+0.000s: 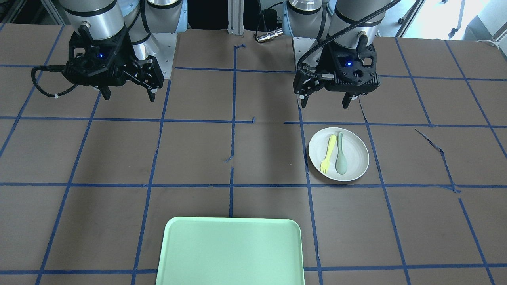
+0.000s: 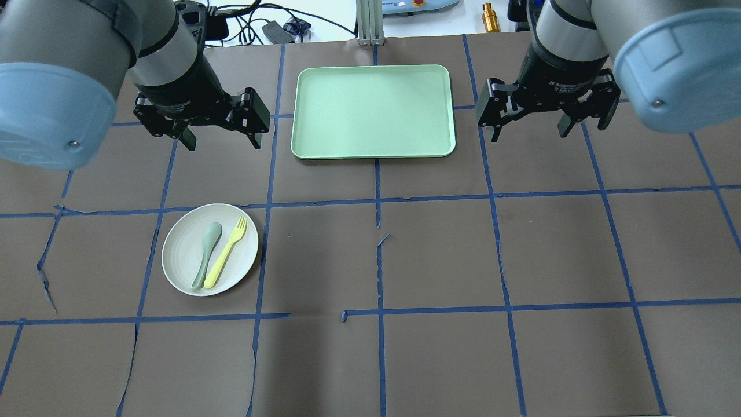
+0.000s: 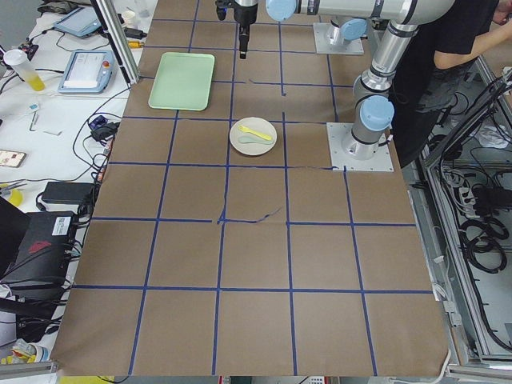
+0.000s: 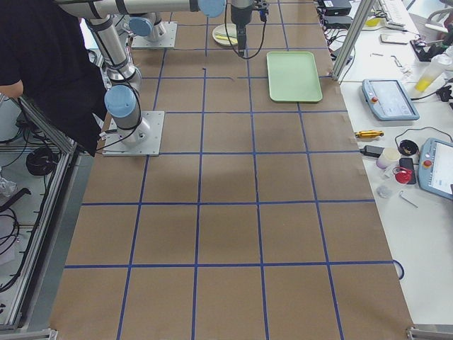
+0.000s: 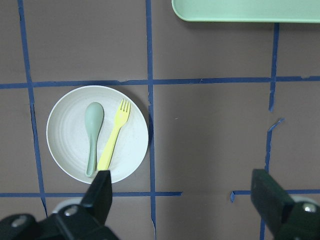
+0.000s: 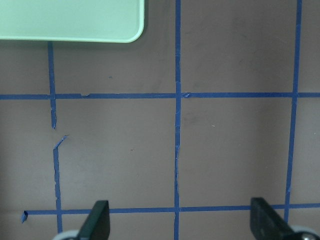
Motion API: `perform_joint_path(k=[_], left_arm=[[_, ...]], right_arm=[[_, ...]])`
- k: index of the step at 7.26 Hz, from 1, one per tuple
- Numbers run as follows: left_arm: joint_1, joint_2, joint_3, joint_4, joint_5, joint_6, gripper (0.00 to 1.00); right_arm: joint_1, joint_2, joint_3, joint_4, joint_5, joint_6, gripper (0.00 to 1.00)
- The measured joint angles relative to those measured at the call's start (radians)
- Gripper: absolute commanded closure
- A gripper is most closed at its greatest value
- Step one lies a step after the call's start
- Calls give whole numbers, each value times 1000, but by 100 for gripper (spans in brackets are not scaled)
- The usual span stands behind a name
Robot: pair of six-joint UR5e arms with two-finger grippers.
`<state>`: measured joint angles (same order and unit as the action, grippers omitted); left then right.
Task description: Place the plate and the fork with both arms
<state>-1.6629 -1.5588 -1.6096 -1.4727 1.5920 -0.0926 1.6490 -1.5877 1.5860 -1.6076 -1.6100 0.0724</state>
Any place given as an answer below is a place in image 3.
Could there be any person in black shirt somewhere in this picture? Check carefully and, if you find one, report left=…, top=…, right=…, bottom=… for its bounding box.
left=390, top=1, right=511, bottom=167

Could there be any white round plate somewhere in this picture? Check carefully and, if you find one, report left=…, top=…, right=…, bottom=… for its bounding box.
left=229, top=117, right=277, bottom=156

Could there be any smartphone on table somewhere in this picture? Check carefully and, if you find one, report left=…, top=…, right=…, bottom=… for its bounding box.
left=0, top=150, right=26, bottom=168

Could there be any light green plastic tray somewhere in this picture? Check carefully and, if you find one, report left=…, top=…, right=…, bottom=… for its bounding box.
left=148, top=52, right=215, bottom=111

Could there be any black computer box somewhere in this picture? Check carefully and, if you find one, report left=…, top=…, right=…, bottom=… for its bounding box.
left=1, top=211, right=78, bottom=286

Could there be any teach pendant with red button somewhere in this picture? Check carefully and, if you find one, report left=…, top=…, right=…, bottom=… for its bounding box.
left=58, top=50, right=114, bottom=94

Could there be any bottle with yellow liquid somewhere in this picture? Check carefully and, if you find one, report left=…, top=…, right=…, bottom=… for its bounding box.
left=3, top=49, right=46, bottom=91

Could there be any white paper cup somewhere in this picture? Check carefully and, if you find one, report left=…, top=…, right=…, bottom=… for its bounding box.
left=121, top=10, right=138, bottom=28

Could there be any aluminium frame post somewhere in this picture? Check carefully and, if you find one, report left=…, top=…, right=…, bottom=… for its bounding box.
left=90, top=0, right=140, bottom=85

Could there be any black power adapter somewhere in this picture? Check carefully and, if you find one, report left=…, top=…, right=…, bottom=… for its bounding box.
left=42, top=182, right=94, bottom=205

